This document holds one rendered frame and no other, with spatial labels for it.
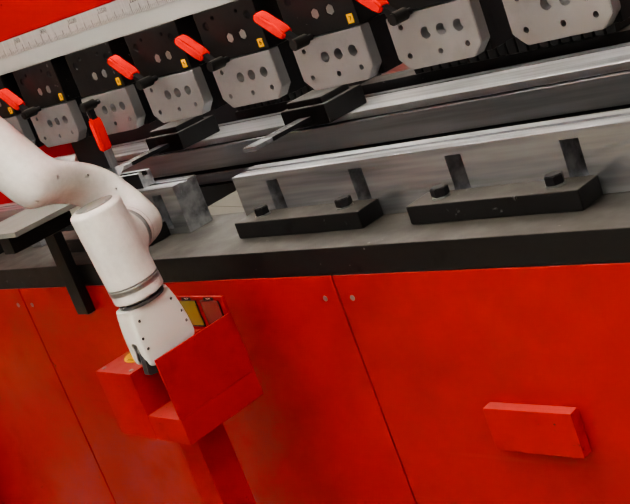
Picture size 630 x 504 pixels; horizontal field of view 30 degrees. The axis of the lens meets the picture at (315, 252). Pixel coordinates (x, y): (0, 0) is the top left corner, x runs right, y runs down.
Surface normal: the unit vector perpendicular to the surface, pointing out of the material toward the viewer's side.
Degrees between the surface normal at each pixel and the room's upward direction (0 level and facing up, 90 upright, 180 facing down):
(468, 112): 90
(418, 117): 90
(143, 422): 90
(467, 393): 90
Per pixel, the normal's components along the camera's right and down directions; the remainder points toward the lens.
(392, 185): -0.65, 0.43
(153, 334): 0.62, 0.04
